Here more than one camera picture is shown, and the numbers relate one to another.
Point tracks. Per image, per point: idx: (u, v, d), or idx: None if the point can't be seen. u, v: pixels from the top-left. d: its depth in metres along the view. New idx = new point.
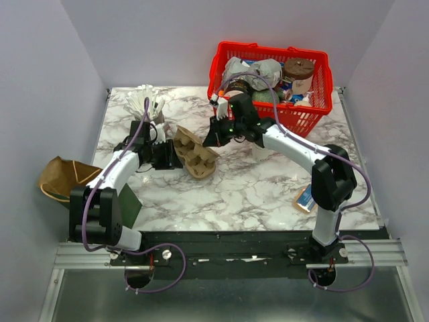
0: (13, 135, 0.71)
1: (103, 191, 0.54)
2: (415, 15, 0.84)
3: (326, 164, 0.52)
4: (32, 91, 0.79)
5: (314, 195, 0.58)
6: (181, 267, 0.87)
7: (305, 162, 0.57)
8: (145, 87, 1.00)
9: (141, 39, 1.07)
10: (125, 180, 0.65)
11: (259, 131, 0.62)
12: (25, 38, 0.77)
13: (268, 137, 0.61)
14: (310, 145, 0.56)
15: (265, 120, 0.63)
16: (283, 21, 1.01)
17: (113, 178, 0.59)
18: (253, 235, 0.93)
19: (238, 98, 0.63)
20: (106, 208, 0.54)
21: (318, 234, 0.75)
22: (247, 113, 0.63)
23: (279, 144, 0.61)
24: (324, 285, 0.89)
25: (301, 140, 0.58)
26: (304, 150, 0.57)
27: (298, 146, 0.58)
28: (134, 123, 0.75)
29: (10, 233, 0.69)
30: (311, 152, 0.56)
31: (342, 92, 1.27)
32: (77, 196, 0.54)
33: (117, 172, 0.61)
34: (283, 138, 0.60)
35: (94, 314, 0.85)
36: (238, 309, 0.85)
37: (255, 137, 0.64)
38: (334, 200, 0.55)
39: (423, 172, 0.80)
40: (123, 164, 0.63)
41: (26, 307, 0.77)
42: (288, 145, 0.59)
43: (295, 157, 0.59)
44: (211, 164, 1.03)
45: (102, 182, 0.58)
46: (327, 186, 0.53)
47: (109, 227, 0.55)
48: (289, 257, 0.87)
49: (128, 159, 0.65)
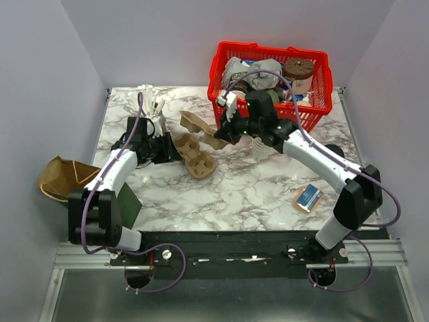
0: (13, 135, 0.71)
1: (101, 194, 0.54)
2: (415, 15, 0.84)
3: (358, 185, 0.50)
4: (33, 91, 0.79)
5: (338, 212, 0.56)
6: (181, 266, 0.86)
7: (332, 177, 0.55)
8: (145, 87, 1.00)
9: (141, 39, 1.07)
10: (123, 179, 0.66)
11: (278, 136, 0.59)
12: (25, 38, 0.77)
13: (290, 144, 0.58)
14: (340, 162, 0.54)
15: (285, 124, 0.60)
16: (283, 21, 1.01)
17: (111, 180, 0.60)
18: (253, 235, 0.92)
19: (257, 98, 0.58)
20: (106, 210, 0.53)
21: (323, 237, 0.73)
22: (266, 114, 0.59)
23: (301, 153, 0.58)
24: (324, 285, 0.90)
25: (329, 153, 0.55)
26: (333, 166, 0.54)
27: (326, 160, 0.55)
28: (131, 119, 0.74)
29: (10, 233, 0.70)
30: (340, 170, 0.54)
31: (342, 92, 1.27)
32: (76, 198, 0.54)
33: (115, 172, 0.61)
34: (307, 147, 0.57)
35: (95, 314, 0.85)
36: (238, 309, 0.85)
37: (273, 141, 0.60)
38: (358, 220, 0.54)
39: (423, 172, 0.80)
40: (121, 164, 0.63)
41: (27, 307, 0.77)
42: (313, 157, 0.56)
43: (319, 169, 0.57)
44: (211, 164, 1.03)
45: (100, 184, 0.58)
46: (354, 208, 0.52)
47: (109, 229, 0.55)
48: (289, 257, 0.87)
49: (126, 158, 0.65)
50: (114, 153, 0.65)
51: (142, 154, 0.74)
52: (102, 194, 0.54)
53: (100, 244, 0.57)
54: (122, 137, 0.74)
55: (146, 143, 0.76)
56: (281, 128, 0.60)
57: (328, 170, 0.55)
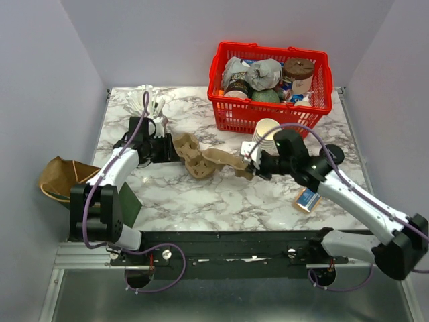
0: (12, 136, 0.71)
1: (103, 188, 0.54)
2: (415, 16, 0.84)
3: (406, 238, 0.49)
4: (32, 91, 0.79)
5: (383, 261, 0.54)
6: (181, 267, 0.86)
7: (377, 226, 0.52)
8: (145, 87, 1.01)
9: (141, 39, 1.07)
10: (124, 178, 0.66)
11: (314, 176, 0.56)
12: (25, 39, 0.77)
13: (328, 187, 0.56)
14: (386, 211, 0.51)
15: (319, 162, 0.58)
16: (282, 21, 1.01)
17: (112, 176, 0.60)
18: (253, 235, 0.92)
19: (287, 137, 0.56)
20: (107, 205, 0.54)
21: (336, 249, 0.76)
22: (297, 153, 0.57)
23: (340, 196, 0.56)
24: (324, 286, 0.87)
25: (371, 200, 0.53)
26: (377, 215, 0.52)
27: (369, 208, 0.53)
28: (133, 118, 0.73)
29: (10, 233, 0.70)
30: (386, 219, 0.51)
31: (342, 92, 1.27)
32: (78, 193, 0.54)
33: (117, 169, 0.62)
34: (346, 192, 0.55)
35: (95, 314, 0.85)
36: (238, 309, 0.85)
37: (308, 180, 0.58)
38: (405, 270, 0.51)
39: (423, 173, 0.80)
40: (122, 161, 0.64)
41: (27, 307, 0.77)
42: (353, 202, 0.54)
43: (360, 215, 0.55)
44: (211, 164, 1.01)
45: (102, 180, 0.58)
46: (401, 259, 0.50)
47: (110, 224, 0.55)
48: (289, 257, 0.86)
49: (129, 157, 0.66)
50: (116, 151, 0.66)
51: (143, 153, 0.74)
52: (104, 189, 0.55)
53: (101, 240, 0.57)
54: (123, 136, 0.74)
55: (147, 143, 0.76)
56: (316, 167, 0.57)
57: (372, 218, 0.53)
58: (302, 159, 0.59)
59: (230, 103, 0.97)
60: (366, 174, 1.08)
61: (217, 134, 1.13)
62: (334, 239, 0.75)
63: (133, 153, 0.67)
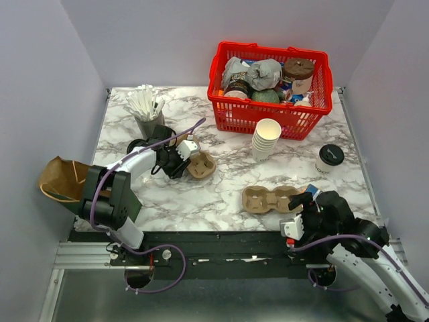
0: (11, 136, 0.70)
1: (117, 173, 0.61)
2: (415, 16, 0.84)
3: None
4: (31, 91, 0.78)
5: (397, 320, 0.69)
6: (181, 267, 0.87)
7: (411, 308, 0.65)
8: (145, 87, 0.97)
9: (141, 39, 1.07)
10: (138, 171, 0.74)
11: (364, 245, 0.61)
12: (22, 39, 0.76)
13: (379, 264, 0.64)
14: (423, 300, 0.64)
15: (366, 227, 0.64)
16: (282, 21, 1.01)
17: (128, 167, 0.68)
18: (253, 235, 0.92)
19: (331, 203, 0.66)
20: (117, 188, 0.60)
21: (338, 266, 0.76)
22: (343, 217, 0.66)
23: (387, 275, 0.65)
24: (324, 286, 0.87)
25: (414, 287, 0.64)
26: (415, 300, 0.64)
27: (411, 293, 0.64)
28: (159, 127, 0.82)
29: (10, 234, 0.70)
30: (421, 304, 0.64)
31: (342, 92, 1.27)
32: (94, 172, 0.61)
33: (133, 162, 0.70)
34: (394, 273, 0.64)
35: (95, 313, 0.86)
36: (238, 309, 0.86)
37: (357, 247, 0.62)
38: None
39: (422, 174, 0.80)
40: (141, 157, 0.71)
41: (27, 307, 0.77)
42: (399, 284, 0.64)
43: (397, 294, 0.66)
44: (211, 164, 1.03)
45: (118, 167, 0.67)
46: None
47: (116, 207, 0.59)
48: (289, 257, 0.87)
49: (147, 154, 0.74)
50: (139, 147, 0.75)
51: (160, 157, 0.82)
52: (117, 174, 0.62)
53: (105, 223, 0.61)
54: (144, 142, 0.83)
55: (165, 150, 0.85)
56: (366, 234, 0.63)
57: (411, 302, 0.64)
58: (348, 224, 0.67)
59: (231, 103, 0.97)
60: (366, 173, 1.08)
61: (217, 134, 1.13)
62: (345, 261, 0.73)
63: (151, 154, 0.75)
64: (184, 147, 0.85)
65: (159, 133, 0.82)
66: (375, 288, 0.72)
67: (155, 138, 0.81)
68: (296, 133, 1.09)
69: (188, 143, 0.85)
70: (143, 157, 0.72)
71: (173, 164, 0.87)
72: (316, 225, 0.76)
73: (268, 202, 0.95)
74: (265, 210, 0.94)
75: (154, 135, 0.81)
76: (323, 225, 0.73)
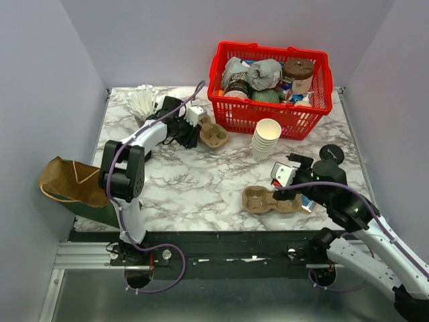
0: (12, 135, 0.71)
1: (132, 148, 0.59)
2: (415, 16, 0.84)
3: None
4: (31, 92, 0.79)
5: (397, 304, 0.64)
6: (181, 266, 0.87)
7: (412, 282, 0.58)
8: (145, 87, 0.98)
9: (141, 39, 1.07)
10: (150, 145, 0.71)
11: (356, 221, 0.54)
12: (23, 40, 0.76)
13: (371, 237, 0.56)
14: (425, 272, 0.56)
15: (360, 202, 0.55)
16: (282, 21, 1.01)
17: (142, 141, 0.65)
18: (253, 235, 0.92)
19: (330, 175, 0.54)
20: (132, 162, 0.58)
21: (338, 260, 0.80)
22: (339, 190, 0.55)
23: (381, 249, 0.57)
24: (324, 286, 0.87)
25: (412, 259, 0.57)
26: (416, 274, 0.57)
27: (409, 265, 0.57)
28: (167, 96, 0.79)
29: (10, 233, 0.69)
30: (422, 278, 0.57)
31: (342, 92, 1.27)
32: (112, 147, 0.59)
33: (147, 136, 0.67)
34: (389, 245, 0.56)
35: (95, 313, 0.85)
36: (238, 310, 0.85)
37: (347, 222, 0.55)
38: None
39: (422, 173, 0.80)
40: (153, 130, 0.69)
41: (27, 307, 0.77)
42: (395, 257, 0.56)
43: (395, 268, 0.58)
44: (224, 135, 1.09)
45: (131, 141, 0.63)
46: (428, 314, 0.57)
47: (133, 180, 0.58)
48: (290, 257, 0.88)
49: (159, 129, 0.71)
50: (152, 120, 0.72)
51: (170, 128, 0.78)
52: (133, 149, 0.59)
53: (121, 195, 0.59)
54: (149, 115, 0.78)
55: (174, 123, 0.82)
56: (357, 208, 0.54)
57: (411, 276, 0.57)
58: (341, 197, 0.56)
59: (230, 103, 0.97)
60: (366, 173, 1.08)
61: None
62: (343, 253, 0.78)
63: (163, 129, 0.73)
64: (192, 115, 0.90)
65: (168, 105, 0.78)
66: (374, 273, 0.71)
67: (164, 109, 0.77)
68: (296, 133, 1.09)
69: (194, 109, 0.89)
70: (155, 131, 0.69)
71: (184, 133, 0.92)
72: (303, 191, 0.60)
73: (268, 202, 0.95)
74: (265, 210, 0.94)
75: (163, 107, 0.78)
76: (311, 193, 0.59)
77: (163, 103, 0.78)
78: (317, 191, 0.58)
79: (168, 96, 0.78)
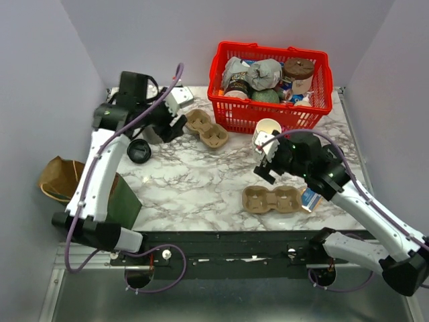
0: (12, 136, 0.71)
1: (84, 223, 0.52)
2: (414, 16, 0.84)
3: (421, 259, 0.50)
4: (31, 92, 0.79)
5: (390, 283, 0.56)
6: (181, 267, 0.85)
7: (392, 244, 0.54)
8: None
9: (141, 39, 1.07)
10: (111, 176, 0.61)
11: (330, 184, 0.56)
12: (23, 40, 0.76)
13: (345, 198, 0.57)
14: (403, 231, 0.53)
15: (336, 169, 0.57)
16: (282, 21, 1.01)
17: (94, 196, 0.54)
18: (253, 235, 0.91)
19: (304, 142, 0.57)
20: (90, 238, 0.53)
21: (332, 249, 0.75)
22: (314, 157, 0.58)
23: (357, 211, 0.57)
24: (324, 286, 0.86)
25: (389, 217, 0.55)
26: (394, 233, 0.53)
27: (386, 225, 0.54)
28: (126, 75, 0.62)
29: (10, 233, 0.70)
30: (402, 237, 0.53)
31: (342, 92, 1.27)
32: (60, 223, 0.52)
33: (98, 184, 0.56)
34: (364, 205, 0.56)
35: (95, 313, 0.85)
36: (238, 310, 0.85)
37: (323, 187, 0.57)
38: (415, 290, 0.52)
39: (421, 173, 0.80)
40: (103, 162, 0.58)
41: (27, 307, 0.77)
42: (371, 217, 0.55)
43: (374, 231, 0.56)
44: (224, 135, 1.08)
45: (83, 208, 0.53)
46: (414, 279, 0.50)
47: (100, 246, 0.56)
48: (290, 257, 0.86)
49: (110, 156, 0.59)
50: (98, 143, 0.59)
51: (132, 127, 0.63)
52: (86, 223, 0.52)
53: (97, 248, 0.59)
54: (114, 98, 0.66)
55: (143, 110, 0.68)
56: (332, 174, 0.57)
57: (388, 235, 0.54)
58: (319, 166, 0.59)
59: (230, 103, 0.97)
60: (366, 173, 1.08)
61: None
62: (337, 243, 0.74)
63: (120, 141, 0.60)
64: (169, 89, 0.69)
65: (127, 85, 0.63)
66: (364, 251, 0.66)
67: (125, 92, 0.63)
68: None
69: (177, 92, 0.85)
70: (105, 168, 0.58)
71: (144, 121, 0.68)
72: (285, 163, 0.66)
73: (268, 202, 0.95)
74: (265, 210, 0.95)
75: (122, 89, 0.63)
76: (293, 164, 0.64)
77: (119, 86, 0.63)
78: (298, 162, 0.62)
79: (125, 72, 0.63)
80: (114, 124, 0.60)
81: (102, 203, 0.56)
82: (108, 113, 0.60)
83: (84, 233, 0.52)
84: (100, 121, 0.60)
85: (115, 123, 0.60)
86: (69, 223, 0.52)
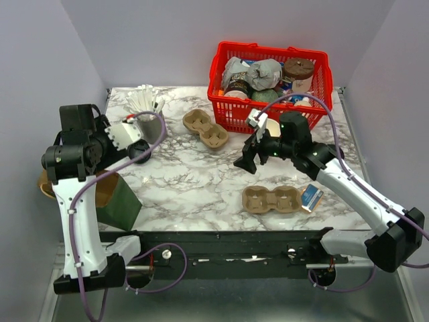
0: (12, 136, 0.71)
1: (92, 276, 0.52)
2: (414, 17, 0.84)
3: (399, 229, 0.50)
4: (31, 92, 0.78)
5: (375, 260, 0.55)
6: (181, 267, 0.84)
7: (372, 217, 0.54)
8: (145, 87, 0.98)
9: (141, 39, 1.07)
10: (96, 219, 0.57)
11: (314, 163, 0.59)
12: (22, 40, 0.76)
13: (328, 174, 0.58)
14: (383, 202, 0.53)
15: (320, 149, 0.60)
16: (282, 21, 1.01)
17: (88, 252, 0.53)
18: (253, 235, 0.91)
19: (293, 121, 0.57)
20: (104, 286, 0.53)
21: (330, 246, 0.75)
22: (301, 137, 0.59)
23: (340, 186, 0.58)
24: (324, 286, 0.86)
25: (370, 191, 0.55)
26: (374, 205, 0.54)
27: (366, 198, 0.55)
28: (64, 110, 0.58)
29: (9, 233, 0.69)
30: (382, 209, 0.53)
31: (342, 92, 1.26)
32: (65, 288, 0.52)
33: (84, 238, 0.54)
34: (346, 182, 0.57)
35: (95, 314, 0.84)
36: (238, 309, 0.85)
37: (308, 166, 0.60)
38: (395, 265, 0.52)
39: (421, 173, 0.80)
40: (81, 215, 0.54)
41: (26, 307, 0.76)
42: (353, 192, 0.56)
43: (356, 205, 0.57)
44: (224, 135, 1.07)
45: (82, 267, 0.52)
46: (394, 252, 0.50)
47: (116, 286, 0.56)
48: (290, 257, 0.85)
49: (84, 206, 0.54)
50: (65, 195, 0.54)
51: (92, 162, 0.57)
52: (92, 279, 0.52)
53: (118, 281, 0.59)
54: (59, 139, 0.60)
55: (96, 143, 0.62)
56: (316, 153, 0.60)
57: (369, 208, 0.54)
58: (304, 145, 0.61)
59: (231, 103, 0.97)
60: (366, 173, 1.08)
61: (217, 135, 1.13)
62: (331, 234, 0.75)
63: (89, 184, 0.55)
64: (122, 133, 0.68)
65: (70, 120, 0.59)
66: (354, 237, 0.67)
67: (70, 130, 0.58)
68: None
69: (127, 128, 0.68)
70: (86, 220, 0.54)
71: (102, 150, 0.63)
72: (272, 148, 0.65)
73: (268, 202, 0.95)
74: (265, 210, 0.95)
75: (68, 127, 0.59)
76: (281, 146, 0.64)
77: (62, 124, 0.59)
78: (286, 144, 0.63)
79: (62, 106, 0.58)
80: (73, 165, 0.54)
81: (100, 252, 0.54)
82: (59, 158, 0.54)
83: (94, 285, 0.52)
84: (55, 168, 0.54)
85: (74, 162, 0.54)
86: (76, 284, 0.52)
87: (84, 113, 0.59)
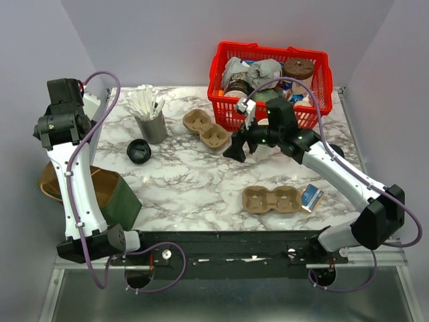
0: (12, 136, 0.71)
1: (95, 236, 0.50)
2: (414, 17, 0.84)
3: (380, 204, 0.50)
4: (31, 92, 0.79)
5: (358, 234, 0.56)
6: (181, 267, 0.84)
7: (354, 194, 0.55)
8: (145, 87, 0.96)
9: (141, 39, 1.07)
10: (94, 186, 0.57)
11: (299, 146, 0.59)
12: (23, 41, 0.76)
13: (312, 156, 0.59)
14: (364, 180, 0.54)
15: (305, 133, 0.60)
16: (282, 21, 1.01)
17: (88, 212, 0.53)
18: (253, 235, 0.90)
19: (277, 106, 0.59)
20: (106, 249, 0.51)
21: (326, 239, 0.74)
22: (286, 122, 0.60)
23: (323, 167, 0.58)
24: (324, 285, 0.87)
25: (351, 170, 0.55)
26: (355, 183, 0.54)
27: (348, 177, 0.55)
28: (51, 84, 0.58)
29: (9, 233, 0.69)
30: (363, 187, 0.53)
31: (342, 92, 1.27)
32: (68, 251, 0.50)
33: (84, 200, 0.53)
34: (330, 162, 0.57)
35: (95, 313, 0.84)
36: (238, 309, 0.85)
37: (293, 151, 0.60)
38: (377, 241, 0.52)
39: (421, 174, 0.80)
40: (79, 178, 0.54)
41: (26, 307, 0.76)
42: (335, 172, 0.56)
43: (340, 186, 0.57)
44: (224, 136, 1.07)
45: (84, 228, 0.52)
46: (375, 226, 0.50)
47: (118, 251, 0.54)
48: (290, 257, 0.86)
49: (81, 170, 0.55)
50: (61, 159, 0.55)
51: (85, 129, 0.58)
52: (94, 239, 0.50)
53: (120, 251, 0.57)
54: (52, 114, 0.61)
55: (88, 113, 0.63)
56: (301, 137, 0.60)
57: (350, 186, 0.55)
58: (291, 129, 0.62)
59: (231, 103, 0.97)
60: (366, 173, 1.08)
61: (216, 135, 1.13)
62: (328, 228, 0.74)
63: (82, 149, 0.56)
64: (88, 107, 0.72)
65: (59, 92, 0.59)
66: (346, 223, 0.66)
67: (59, 102, 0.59)
68: None
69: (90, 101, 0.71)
70: (84, 182, 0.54)
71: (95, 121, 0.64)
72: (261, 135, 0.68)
73: (268, 202, 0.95)
74: (265, 210, 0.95)
75: (56, 99, 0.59)
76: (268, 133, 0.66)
77: (51, 97, 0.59)
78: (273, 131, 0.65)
79: (49, 80, 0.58)
80: (66, 131, 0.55)
81: (100, 215, 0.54)
82: (52, 125, 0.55)
83: (96, 246, 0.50)
84: (49, 135, 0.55)
85: (67, 129, 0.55)
86: (78, 245, 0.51)
87: (72, 85, 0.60)
